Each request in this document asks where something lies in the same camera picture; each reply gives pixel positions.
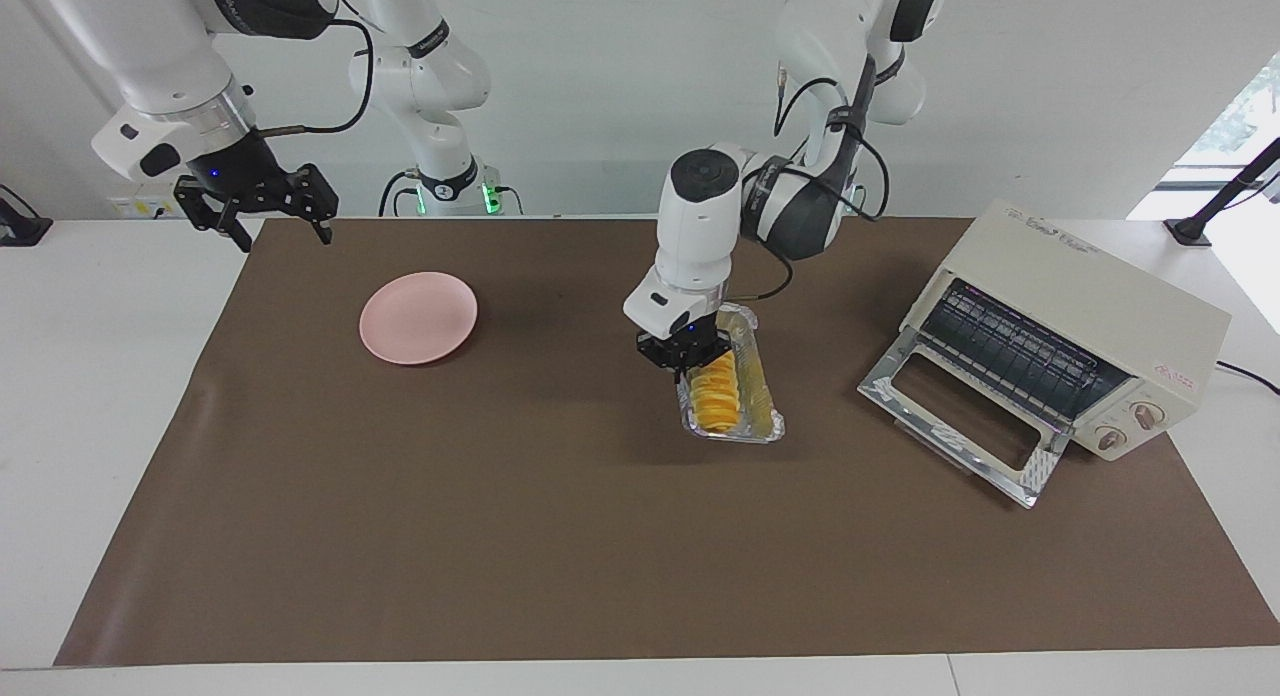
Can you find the small cream oven knob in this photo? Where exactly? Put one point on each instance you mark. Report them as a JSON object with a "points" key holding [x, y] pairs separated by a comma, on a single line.
{"points": [[1110, 437]]}

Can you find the black camera stand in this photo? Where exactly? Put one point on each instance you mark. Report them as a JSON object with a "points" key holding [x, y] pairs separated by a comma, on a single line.
{"points": [[1225, 196]]}

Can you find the large cream oven knob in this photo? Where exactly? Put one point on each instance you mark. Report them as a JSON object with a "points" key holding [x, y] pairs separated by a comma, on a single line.
{"points": [[1148, 413]]}

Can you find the glass oven door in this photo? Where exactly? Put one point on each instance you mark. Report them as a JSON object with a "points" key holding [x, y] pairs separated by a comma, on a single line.
{"points": [[900, 386]]}

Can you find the sliced orange bread loaf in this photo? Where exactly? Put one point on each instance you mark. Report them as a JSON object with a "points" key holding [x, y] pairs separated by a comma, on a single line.
{"points": [[718, 401]]}

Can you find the black table clamp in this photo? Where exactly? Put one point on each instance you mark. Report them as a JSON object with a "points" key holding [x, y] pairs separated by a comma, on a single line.
{"points": [[20, 228]]}

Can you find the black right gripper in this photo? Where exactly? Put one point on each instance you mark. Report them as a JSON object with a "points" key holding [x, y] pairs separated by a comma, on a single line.
{"points": [[235, 171]]}

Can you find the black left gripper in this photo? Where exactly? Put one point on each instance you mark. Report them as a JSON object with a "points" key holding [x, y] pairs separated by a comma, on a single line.
{"points": [[675, 346]]}

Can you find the brown table mat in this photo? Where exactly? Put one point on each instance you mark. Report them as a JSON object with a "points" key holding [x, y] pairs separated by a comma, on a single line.
{"points": [[500, 526]]}

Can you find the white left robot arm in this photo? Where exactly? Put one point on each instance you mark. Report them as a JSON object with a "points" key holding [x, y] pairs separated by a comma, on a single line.
{"points": [[695, 236]]}

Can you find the cream toaster oven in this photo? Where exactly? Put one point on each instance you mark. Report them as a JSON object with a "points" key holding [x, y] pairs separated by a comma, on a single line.
{"points": [[1120, 306]]}

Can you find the aluminium foil tray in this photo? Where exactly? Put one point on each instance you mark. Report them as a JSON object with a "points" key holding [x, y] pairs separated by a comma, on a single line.
{"points": [[760, 396]]}

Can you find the pink round plate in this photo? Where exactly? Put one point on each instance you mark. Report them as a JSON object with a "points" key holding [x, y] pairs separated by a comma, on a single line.
{"points": [[418, 318]]}

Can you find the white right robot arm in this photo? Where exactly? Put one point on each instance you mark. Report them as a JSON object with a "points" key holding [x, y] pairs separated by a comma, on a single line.
{"points": [[150, 46]]}

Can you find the white wall power outlet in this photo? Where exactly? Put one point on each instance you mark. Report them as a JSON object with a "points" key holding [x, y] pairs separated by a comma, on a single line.
{"points": [[135, 208]]}

